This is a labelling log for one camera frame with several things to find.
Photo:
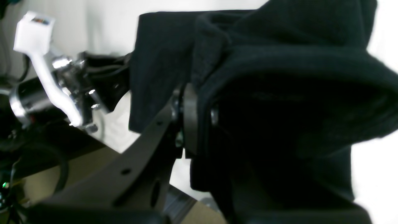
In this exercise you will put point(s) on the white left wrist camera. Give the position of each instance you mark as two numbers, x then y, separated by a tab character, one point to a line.
34	34

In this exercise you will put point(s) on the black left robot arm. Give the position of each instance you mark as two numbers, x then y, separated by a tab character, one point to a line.
29	150

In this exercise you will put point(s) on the black T-shirt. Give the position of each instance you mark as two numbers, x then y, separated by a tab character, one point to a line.
284	91

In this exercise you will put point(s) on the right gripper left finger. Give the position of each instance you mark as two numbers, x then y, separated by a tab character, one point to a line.
133	188

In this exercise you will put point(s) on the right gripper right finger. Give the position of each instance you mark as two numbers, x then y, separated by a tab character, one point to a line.
295	214

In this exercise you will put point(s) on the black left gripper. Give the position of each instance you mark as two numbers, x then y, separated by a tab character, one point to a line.
72	90

